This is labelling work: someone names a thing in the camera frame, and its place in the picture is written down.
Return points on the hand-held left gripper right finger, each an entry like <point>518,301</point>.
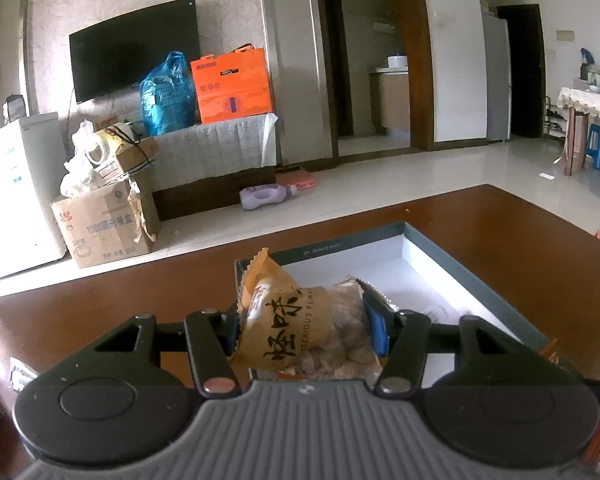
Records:
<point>377,330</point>

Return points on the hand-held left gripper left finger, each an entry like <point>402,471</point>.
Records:
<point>232,332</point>

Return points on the tan peanut packet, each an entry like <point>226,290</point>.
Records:
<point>290,330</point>

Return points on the grey box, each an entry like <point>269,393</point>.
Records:
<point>430,280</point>

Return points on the purple bottle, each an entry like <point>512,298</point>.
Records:
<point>265,197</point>

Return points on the large cardboard box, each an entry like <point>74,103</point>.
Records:
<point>105,230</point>

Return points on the pink flat item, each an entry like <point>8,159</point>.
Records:
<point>295,179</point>

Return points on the white cabinet cloth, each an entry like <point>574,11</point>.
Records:
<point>215,152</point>

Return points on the small cardboard box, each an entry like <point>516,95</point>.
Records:
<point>135,157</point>

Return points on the pale snack packet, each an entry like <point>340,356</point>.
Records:
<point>22,372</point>

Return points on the white plastic bag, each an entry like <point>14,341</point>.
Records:
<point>77,170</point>

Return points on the tape roll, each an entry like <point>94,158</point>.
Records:
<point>100,147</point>

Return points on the kitchen counter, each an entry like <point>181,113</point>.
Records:
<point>390,102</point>

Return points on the blue plastic bag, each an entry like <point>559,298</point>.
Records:
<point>167,100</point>

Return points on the orange gift box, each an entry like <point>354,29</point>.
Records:
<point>232,85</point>

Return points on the white small fridge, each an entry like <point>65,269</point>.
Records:
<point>15,195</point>

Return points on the white pot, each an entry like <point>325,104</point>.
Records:
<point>397,61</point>

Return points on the silver refrigerator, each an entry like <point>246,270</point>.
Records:
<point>496,80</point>

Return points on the shoe rack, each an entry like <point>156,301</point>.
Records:
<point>555,117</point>

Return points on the table with lace cloth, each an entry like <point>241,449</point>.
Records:
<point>590,102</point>

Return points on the black object on fridge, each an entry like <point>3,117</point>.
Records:
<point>16,107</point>

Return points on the blue ornament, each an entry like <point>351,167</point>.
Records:
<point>587,60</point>

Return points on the black wall television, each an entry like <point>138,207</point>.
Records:
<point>135,50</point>

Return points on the beige wall panel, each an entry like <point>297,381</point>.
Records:
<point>565,35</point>

